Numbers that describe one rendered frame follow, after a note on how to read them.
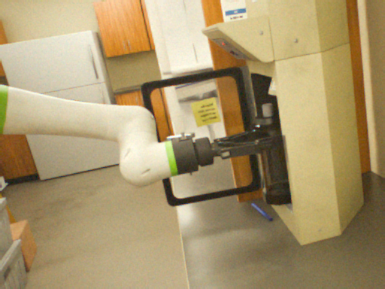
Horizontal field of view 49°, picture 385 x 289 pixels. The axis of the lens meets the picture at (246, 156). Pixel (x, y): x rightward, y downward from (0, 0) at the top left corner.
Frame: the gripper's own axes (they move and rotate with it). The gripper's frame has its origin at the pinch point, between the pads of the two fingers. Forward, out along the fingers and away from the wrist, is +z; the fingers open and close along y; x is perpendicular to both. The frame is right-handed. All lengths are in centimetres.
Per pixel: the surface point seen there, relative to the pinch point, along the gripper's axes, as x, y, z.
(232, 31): -28.5, -13.6, -8.1
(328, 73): -15.6, -11.4, 13.5
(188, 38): -29, 124, -7
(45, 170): 107, 474, -201
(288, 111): -8.9, -13.6, 1.9
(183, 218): 26.4, 21.2, -27.7
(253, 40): -26.1, -13.6, -3.8
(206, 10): -35.6, 23.5, -8.0
